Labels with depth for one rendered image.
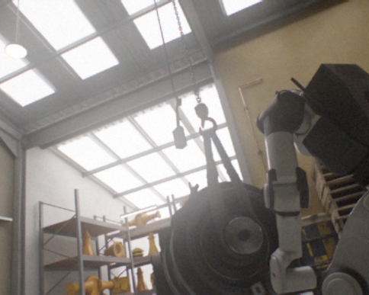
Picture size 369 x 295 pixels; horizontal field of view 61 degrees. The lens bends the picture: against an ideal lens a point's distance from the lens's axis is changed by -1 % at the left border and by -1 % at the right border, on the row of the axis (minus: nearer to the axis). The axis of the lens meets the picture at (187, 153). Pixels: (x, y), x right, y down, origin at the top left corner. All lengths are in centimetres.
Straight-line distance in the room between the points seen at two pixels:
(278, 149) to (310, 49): 629
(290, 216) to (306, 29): 676
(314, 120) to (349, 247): 42
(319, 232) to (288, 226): 346
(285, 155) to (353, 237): 34
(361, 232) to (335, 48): 629
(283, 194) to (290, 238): 13
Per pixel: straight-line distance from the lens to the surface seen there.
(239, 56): 741
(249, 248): 121
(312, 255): 443
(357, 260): 114
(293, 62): 710
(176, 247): 129
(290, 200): 97
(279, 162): 99
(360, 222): 112
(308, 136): 117
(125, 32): 739
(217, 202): 125
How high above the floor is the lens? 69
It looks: 24 degrees up
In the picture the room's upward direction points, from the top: 12 degrees counter-clockwise
